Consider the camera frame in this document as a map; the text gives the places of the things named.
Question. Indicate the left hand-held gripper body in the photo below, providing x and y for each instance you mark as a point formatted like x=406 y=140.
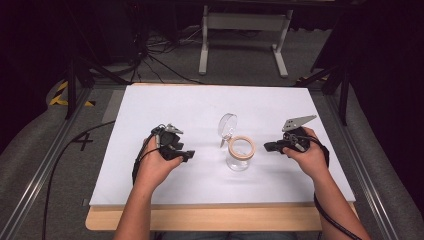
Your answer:
x=168 y=140

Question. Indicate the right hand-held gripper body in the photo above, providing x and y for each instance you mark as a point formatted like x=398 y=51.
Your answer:
x=295 y=133

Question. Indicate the clear glass jar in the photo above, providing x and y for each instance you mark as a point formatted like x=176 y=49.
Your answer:
x=240 y=154

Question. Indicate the clear hinged jar lid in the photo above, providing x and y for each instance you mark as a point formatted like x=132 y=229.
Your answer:
x=227 y=126

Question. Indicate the person's left hand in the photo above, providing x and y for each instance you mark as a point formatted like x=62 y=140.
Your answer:
x=155 y=163

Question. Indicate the person's right hand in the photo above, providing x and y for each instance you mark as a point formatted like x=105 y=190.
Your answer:
x=308 y=156

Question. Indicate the white table mat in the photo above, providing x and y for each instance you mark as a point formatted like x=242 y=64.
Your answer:
x=213 y=110

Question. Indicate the black tripod stand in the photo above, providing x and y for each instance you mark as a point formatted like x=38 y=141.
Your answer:
x=83 y=80
x=333 y=83

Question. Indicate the white metal stand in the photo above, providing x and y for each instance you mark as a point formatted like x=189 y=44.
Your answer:
x=245 y=36

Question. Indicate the yellow black floor tape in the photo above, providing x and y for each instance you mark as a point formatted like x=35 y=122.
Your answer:
x=60 y=96

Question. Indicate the aluminium rail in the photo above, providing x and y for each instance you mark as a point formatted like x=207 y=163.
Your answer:
x=43 y=166
x=363 y=173

